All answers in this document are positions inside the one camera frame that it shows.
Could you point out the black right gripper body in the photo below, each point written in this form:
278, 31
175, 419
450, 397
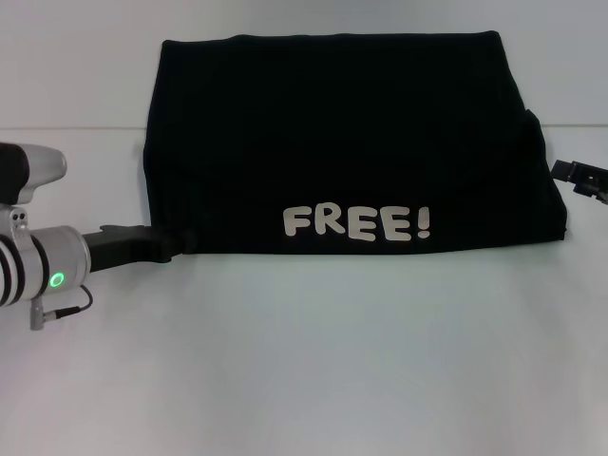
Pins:
594, 183

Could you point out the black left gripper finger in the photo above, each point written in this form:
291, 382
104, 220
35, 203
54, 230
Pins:
183, 242

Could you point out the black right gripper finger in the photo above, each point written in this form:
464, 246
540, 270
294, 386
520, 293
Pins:
563, 170

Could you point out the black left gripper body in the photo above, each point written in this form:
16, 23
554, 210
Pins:
123, 247

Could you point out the black t-shirt with FREE print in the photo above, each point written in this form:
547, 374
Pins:
342, 142

